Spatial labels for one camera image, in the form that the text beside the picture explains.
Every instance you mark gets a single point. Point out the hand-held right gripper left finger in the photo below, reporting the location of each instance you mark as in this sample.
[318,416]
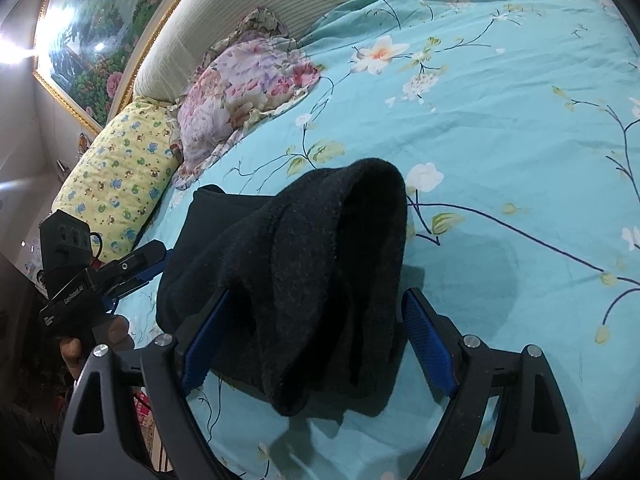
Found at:
[197,360]

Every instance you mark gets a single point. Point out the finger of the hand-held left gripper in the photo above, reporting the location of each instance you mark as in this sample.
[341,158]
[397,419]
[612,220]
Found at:
[132,262]
[150,272]

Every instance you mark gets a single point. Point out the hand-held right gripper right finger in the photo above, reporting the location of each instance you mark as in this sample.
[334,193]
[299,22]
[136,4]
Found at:
[427,340]

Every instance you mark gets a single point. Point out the black pants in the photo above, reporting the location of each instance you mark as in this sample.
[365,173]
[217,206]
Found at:
[300,285]

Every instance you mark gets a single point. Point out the person's left hand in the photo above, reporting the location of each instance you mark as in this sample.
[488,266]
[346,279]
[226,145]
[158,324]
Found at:
[117,334]

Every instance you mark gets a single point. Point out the yellow cartoon print pillow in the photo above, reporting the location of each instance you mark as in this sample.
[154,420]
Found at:
[120,180]

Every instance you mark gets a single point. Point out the blue floral bedsheet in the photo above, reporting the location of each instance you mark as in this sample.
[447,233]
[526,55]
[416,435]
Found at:
[500,160]

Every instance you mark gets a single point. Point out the pink floral ruffled pillow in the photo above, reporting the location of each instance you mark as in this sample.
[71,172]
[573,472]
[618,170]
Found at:
[235,95]

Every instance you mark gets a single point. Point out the gold framed landscape painting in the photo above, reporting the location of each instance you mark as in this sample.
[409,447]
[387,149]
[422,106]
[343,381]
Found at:
[100,35]

